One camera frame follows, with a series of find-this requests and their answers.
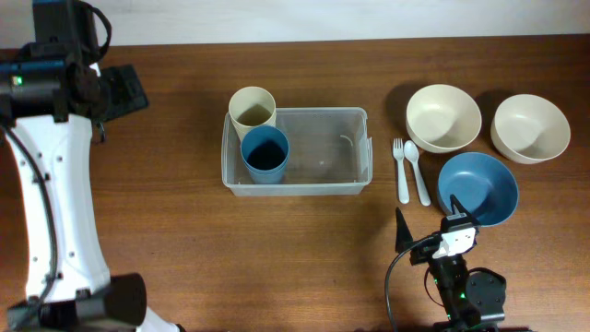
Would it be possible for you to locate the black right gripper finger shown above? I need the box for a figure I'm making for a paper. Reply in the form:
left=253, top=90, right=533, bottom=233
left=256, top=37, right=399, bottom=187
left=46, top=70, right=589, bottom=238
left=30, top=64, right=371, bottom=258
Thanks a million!
left=395, top=207, right=414, bottom=254
left=450, top=195, right=480, bottom=227

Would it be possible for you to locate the blue cup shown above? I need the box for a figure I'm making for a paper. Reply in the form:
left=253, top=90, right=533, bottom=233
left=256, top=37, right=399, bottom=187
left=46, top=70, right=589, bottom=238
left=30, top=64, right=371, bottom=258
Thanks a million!
left=241, top=125, right=290, bottom=172
left=245, top=159, right=288, bottom=184

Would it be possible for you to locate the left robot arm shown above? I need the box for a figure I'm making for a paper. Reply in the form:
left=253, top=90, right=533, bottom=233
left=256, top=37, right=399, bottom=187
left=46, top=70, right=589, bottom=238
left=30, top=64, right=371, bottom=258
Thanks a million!
left=1, top=0, right=177, bottom=331

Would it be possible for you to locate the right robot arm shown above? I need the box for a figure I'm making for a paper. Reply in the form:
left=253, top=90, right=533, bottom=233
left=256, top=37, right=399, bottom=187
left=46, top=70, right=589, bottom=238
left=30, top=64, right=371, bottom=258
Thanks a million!
left=384, top=195, right=506, bottom=331

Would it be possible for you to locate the clear plastic storage container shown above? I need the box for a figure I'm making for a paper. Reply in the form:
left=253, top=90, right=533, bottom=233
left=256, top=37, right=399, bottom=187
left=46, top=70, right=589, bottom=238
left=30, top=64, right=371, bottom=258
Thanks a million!
left=221, top=107, right=372, bottom=196

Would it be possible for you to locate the blue bowl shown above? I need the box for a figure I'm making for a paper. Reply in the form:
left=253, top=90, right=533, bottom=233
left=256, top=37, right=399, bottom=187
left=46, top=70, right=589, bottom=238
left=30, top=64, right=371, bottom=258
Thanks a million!
left=437, top=152, right=519, bottom=227

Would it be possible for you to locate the white plastic spoon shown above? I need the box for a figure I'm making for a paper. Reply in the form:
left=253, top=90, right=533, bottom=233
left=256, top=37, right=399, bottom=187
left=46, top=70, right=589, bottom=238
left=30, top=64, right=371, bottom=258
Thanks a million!
left=404, top=140, right=431, bottom=207

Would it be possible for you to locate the white plastic fork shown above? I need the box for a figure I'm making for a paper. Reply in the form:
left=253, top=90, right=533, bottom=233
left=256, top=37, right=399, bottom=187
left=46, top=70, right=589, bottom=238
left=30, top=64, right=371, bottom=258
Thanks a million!
left=392, top=138, right=409, bottom=204

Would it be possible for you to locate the beige bowl left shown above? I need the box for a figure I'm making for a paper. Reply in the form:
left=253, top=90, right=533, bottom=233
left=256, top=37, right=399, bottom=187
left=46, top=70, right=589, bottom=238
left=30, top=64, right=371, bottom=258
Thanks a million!
left=406, top=84, right=482, bottom=154

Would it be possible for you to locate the beige bowl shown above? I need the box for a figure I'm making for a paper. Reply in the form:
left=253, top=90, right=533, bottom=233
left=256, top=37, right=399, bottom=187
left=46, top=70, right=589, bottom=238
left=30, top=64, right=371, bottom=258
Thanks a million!
left=490, top=94, right=571, bottom=164
left=406, top=84, right=482, bottom=154

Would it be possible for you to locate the beige bowl right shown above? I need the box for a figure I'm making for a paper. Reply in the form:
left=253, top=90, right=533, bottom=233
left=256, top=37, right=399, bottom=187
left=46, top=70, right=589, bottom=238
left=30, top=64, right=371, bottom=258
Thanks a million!
left=490, top=94, right=571, bottom=164

